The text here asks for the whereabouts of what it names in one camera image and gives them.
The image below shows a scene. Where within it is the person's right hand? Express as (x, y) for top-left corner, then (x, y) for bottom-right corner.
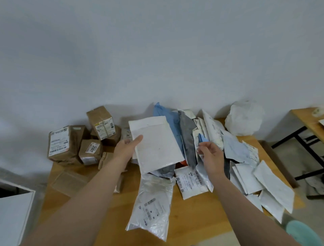
(196, 141), (226, 181)

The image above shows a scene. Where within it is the person's left hand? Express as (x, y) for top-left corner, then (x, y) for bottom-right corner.
(112, 134), (143, 167)

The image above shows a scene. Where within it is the smooth light blue mailer package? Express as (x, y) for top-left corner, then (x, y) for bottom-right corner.
(198, 133), (211, 146)

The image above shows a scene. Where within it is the white bubble mailer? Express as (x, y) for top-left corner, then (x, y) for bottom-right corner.
(128, 116), (185, 175)

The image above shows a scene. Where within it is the tall brown box double label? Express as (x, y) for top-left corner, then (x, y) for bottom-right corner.
(86, 106), (116, 141)

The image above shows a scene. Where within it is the large white plastic bag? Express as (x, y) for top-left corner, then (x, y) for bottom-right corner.
(224, 101), (265, 136)

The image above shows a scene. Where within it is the pile of white mailers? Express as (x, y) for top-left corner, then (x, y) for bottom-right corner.
(121, 102), (260, 242)

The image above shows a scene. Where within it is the stack of cardboard boxes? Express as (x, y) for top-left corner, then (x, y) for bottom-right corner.
(47, 106), (127, 198)

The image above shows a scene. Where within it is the person's left forearm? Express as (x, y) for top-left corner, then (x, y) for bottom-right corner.
(21, 157), (130, 246)

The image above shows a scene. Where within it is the person's right forearm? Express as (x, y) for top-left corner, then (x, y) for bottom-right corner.
(212, 175), (302, 246)

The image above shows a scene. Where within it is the wooden table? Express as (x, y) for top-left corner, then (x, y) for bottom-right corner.
(38, 118), (304, 246)

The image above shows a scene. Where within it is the wooden desk with black legs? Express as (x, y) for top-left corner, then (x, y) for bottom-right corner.
(271, 107), (324, 181)

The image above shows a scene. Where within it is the teal round stool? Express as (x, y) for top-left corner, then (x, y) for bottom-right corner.
(286, 220), (324, 246)

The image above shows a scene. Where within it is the white metal shelf rack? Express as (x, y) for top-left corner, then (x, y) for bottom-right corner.
(0, 177), (36, 246)

